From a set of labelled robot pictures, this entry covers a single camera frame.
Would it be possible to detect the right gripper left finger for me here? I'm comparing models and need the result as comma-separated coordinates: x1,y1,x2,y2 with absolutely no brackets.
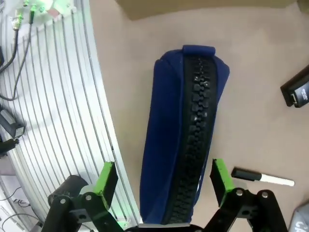
43,161,123,232

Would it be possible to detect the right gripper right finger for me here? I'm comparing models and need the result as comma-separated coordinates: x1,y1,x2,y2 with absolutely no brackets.
205,158,289,232

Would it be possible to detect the blue zippered pencil case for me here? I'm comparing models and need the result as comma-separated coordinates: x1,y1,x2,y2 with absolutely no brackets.
139,44,230,225

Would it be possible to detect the small black labelled device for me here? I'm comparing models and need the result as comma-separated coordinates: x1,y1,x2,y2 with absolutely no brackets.
280,64,309,109

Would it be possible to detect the white marker with black cap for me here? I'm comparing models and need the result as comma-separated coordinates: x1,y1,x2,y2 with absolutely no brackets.
231,167,295,187

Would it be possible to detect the grey printed pouch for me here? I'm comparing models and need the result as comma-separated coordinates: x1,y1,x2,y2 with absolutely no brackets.
290,200,309,232

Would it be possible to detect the grey connector block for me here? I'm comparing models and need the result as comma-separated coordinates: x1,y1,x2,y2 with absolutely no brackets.
0,108,26,140

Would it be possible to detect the aluminium slotted frame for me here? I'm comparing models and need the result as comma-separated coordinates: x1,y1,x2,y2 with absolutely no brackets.
0,0,143,226

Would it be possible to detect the grey cable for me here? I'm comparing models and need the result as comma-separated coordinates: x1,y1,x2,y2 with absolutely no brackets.
0,14,34,102

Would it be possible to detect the black cable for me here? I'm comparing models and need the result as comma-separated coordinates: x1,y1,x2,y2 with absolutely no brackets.
0,26,20,73

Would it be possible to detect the white bracket with green connectors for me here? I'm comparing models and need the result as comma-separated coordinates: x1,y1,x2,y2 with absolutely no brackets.
9,0,78,31

